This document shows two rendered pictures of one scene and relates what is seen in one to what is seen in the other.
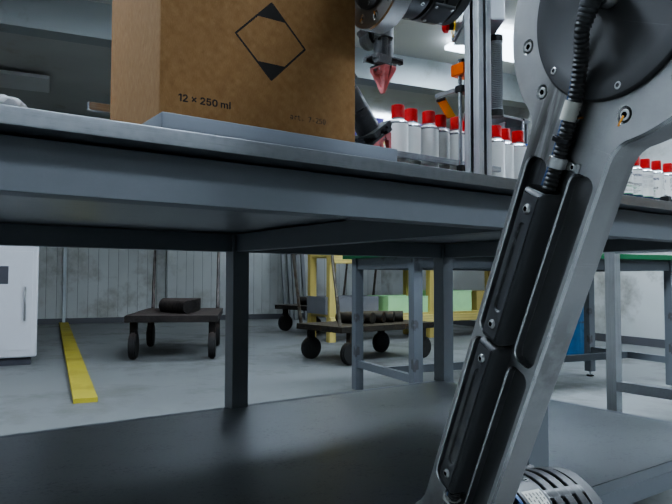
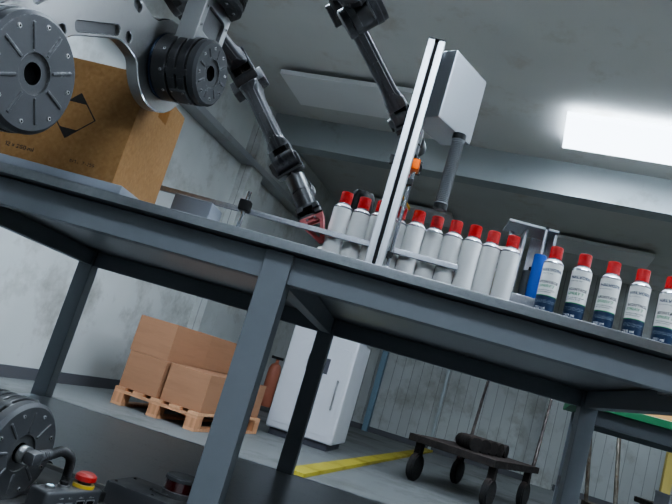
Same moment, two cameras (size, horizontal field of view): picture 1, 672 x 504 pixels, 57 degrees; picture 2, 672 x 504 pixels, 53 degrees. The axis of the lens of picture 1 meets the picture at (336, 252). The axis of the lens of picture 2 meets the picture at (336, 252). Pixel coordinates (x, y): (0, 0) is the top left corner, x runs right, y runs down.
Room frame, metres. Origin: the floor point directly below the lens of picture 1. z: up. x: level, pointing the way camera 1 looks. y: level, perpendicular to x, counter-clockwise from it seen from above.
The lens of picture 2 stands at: (0.22, -1.38, 0.59)
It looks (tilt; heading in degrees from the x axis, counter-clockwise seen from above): 10 degrees up; 43
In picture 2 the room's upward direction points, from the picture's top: 17 degrees clockwise
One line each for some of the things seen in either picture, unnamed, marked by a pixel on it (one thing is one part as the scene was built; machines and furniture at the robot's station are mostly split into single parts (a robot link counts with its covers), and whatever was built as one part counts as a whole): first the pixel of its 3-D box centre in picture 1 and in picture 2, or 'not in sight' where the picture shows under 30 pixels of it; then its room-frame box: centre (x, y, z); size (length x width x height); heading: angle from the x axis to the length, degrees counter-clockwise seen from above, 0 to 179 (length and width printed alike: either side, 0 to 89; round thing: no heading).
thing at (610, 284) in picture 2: not in sight; (606, 300); (1.95, -0.74, 0.98); 0.05 x 0.05 x 0.20
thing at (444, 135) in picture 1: (440, 154); (392, 243); (1.62, -0.27, 0.98); 0.05 x 0.05 x 0.20
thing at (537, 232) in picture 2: (501, 121); (530, 230); (1.90, -0.51, 1.14); 0.14 x 0.11 x 0.01; 125
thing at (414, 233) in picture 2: (456, 156); (410, 247); (1.64, -0.32, 0.98); 0.05 x 0.05 x 0.20
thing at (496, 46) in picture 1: (496, 76); (449, 172); (1.59, -0.41, 1.18); 0.04 x 0.04 x 0.21
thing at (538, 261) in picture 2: not in sight; (533, 284); (1.88, -0.57, 0.98); 0.03 x 0.03 x 0.17
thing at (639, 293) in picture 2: not in sight; (636, 308); (1.99, -0.80, 0.98); 0.05 x 0.05 x 0.20
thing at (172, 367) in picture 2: not in sight; (201, 377); (3.61, 2.73, 0.32); 1.10 x 0.78 x 0.65; 17
